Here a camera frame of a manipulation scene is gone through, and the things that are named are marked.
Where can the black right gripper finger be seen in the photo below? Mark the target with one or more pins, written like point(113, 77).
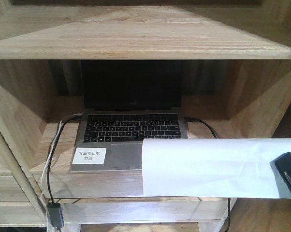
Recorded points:
point(281, 167)

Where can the white paper sheet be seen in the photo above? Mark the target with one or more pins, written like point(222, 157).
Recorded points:
point(231, 168)

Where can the wooden shelf unit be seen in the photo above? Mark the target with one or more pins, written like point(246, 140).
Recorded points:
point(255, 36)

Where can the grey open laptop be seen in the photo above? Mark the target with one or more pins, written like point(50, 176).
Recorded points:
point(126, 102)

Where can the white label left palmrest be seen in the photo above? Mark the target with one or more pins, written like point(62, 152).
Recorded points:
point(87, 155)

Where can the grey adapter dongle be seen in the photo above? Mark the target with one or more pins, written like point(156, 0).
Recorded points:
point(56, 216)

